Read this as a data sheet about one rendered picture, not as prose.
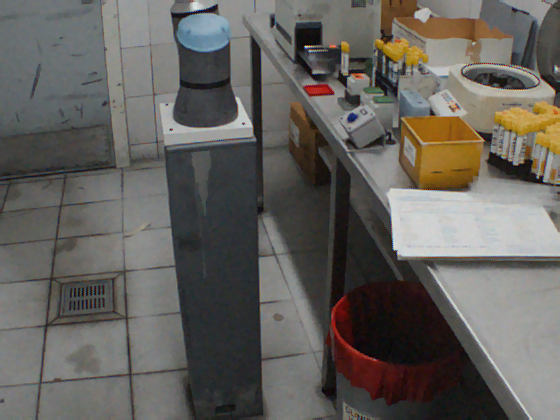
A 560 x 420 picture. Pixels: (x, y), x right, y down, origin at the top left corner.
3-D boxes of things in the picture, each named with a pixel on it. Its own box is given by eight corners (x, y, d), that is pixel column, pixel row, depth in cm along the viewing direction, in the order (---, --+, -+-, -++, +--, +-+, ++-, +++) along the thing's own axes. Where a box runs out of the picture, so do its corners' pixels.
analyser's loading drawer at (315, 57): (294, 53, 201) (294, 37, 198) (316, 52, 202) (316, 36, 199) (312, 73, 183) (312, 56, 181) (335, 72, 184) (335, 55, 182)
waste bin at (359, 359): (308, 401, 196) (313, 283, 175) (420, 379, 203) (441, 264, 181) (343, 497, 164) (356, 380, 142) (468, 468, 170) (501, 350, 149)
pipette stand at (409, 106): (391, 131, 153) (393, 90, 148) (419, 130, 154) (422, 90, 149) (403, 149, 144) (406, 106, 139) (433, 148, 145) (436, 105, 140)
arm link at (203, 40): (180, 85, 144) (178, 26, 137) (176, 68, 155) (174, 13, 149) (235, 81, 146) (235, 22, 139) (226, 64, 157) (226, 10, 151)
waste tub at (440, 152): (397, 161, 139) (400, 117, 134) (455, 158, 140) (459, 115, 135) (417, 191, 127) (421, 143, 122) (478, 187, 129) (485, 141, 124)
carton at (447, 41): (390, 63, 200) (392, 16, 192) (471, 61, 205) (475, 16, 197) (422, 90, 178) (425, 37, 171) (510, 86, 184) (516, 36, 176)
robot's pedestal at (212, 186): (196, 423, 188) (166, 149, 146) (188, 379, 205) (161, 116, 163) (263, 415, 191) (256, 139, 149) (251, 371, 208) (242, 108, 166)
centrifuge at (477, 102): (421, 103, 169) (424, 58, 163) (523, 104, 170) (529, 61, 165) (447, 141, 148) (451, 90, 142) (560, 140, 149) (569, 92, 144)
